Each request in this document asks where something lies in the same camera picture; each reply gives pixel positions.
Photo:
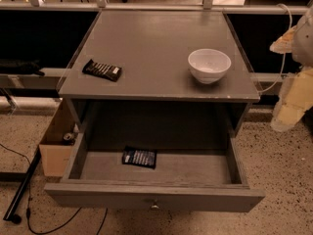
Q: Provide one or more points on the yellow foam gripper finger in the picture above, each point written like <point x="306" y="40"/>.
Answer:
<point x="283" y="44"/>
<point x="295" y="99"/>

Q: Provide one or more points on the blue rxbar blueberry bar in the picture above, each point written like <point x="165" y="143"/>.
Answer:
<point x="139" y="157"/>

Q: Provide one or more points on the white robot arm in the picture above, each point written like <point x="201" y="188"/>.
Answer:
<point x="302" y="45"/>

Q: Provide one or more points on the grey open top drawer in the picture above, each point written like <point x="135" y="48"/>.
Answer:
<point x="198" y="167"/>

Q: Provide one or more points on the brass drawer knob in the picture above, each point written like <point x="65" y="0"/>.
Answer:
<point x="154" y="206"/>

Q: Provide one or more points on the white ceramic bowl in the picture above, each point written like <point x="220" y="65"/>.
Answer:
<point x="208" y="65"/>

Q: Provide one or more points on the grey wooden cabinet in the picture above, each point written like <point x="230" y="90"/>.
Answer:
<point x="152" y="48"/>

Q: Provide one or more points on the dark chocolate snack bar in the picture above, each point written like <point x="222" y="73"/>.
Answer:
<point x="105" y="71"/>

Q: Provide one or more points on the metal can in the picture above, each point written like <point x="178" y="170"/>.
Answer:
<point x="68" y="137"/>

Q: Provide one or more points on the cardboard box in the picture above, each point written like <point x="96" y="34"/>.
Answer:
<point x="54" y="151"/>

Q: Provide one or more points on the black floor pole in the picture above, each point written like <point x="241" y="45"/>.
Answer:
<point x="23" y="178"/>

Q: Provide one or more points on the metal railing frame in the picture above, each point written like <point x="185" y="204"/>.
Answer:
<point x="156" y="4"/>

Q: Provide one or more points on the black cloth on rail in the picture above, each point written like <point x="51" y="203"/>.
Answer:
<point x="8" y="66"/>

